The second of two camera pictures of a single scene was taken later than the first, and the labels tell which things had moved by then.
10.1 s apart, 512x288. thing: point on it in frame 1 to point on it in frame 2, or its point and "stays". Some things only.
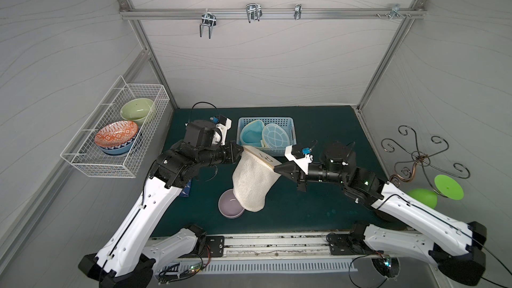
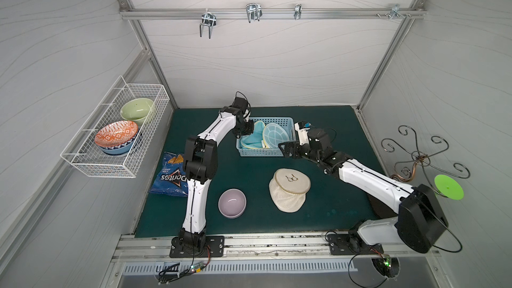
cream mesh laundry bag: (253, 178) to (288, 188)
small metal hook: (298, 9) stays
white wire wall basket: (116, 137) stays
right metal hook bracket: (395, 11) stays
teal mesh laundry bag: (255, 133) stays
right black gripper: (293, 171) to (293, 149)
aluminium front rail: (283, 246) stays
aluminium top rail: (273, 14) stays
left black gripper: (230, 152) to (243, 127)
